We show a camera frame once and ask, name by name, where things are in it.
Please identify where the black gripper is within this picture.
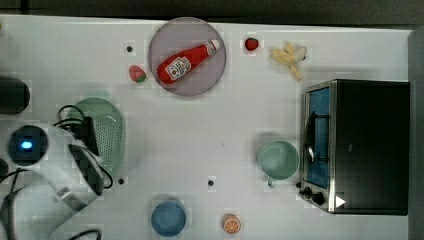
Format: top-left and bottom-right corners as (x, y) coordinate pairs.
(71, 117), (99, 155)

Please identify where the green plastic strainer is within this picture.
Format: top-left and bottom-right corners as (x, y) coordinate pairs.
(75, 97), (125, 174)

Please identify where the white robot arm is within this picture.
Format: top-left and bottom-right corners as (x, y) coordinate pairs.
(1, 121), (104, 240)

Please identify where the pink green strawberry toy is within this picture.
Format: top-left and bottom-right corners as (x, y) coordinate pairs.
(129, 65), (146, 83)

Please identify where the black frying pan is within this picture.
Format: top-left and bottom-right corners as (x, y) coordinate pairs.
(0, 76), (30, 115)

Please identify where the black round pot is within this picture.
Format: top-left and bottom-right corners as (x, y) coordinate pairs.
(0, 159), (9, 178)

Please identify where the red ketchup bottle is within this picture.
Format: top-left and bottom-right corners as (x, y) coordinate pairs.
(157, 39), (221, 84)

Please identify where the blue bowl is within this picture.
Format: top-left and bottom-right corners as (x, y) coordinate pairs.
(150, 200), (187, 237)

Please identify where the grey round plate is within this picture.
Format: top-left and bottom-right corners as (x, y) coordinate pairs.
(148, 17), (226, 97)

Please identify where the orange slice toy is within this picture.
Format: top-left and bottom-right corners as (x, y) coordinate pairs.
(223, 214), (241, 234)

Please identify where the red strawberry toy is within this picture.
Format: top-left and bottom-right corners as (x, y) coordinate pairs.
(245, 38), (259, 51)

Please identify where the green mug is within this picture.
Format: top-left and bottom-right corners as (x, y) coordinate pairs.
(256, 140), (300, 188)

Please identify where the peeled banana toy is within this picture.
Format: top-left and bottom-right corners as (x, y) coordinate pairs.
(271, 41), (307, 81)

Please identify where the black toaster oven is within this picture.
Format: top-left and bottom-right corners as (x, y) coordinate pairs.
(297, 79), (410, 216)

